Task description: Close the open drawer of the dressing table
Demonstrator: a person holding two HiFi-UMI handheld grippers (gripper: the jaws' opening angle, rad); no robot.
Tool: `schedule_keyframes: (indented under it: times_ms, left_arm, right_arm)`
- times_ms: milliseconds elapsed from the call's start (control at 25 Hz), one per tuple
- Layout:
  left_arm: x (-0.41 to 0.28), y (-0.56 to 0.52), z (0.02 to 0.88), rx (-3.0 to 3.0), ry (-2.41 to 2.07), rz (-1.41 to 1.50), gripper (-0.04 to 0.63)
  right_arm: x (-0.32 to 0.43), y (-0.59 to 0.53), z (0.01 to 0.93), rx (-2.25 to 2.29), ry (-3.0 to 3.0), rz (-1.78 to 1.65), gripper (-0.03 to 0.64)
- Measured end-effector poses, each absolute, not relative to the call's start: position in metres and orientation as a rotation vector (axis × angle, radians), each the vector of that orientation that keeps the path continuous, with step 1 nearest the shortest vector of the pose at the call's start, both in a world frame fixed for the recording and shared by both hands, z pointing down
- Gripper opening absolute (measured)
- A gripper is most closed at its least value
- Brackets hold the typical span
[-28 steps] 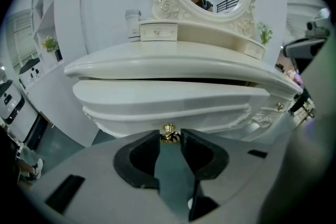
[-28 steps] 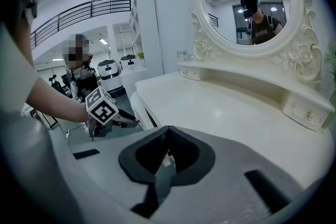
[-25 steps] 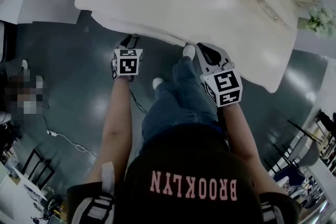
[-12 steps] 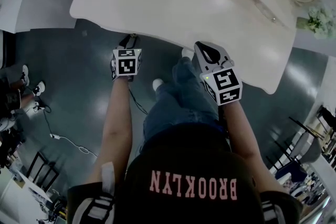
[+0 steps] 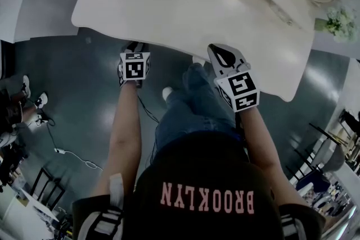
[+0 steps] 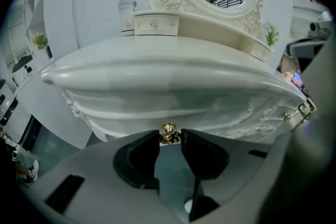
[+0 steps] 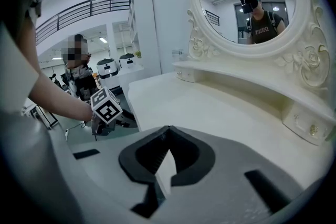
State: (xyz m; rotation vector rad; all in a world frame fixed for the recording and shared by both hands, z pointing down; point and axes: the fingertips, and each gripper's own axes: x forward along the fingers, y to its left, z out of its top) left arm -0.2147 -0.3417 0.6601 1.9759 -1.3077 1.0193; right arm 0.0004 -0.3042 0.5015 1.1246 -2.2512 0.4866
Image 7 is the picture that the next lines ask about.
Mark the small potted plant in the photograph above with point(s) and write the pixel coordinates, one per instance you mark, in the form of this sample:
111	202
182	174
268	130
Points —
137	54

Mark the person's left forearm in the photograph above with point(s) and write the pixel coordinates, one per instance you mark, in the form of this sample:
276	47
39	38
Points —
60	97

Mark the person's white shirt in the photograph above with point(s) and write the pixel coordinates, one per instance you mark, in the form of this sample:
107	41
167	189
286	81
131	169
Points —
13	73

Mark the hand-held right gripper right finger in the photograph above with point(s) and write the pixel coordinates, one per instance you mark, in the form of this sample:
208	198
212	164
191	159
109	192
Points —
202	157

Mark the black metal railing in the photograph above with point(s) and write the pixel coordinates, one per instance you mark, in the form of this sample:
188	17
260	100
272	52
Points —
78	8

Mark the oval mirror white carved frame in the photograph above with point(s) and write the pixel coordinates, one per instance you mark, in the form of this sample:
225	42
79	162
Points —
296	60

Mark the white dressing table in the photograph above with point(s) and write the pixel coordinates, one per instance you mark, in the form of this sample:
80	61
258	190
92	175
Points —
210	112

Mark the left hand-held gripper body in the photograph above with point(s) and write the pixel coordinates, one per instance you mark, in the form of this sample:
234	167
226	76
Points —
106	110

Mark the small white drawer gold knob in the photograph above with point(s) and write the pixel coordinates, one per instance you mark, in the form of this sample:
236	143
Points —
305	123
185	74

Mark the white rice cooker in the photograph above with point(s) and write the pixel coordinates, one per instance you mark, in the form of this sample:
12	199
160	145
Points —
107	68
130	61

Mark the white shelving unit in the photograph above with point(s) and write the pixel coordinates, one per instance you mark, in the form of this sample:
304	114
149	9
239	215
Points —
143	34

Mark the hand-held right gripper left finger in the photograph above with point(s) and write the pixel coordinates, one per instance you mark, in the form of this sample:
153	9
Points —
128	160

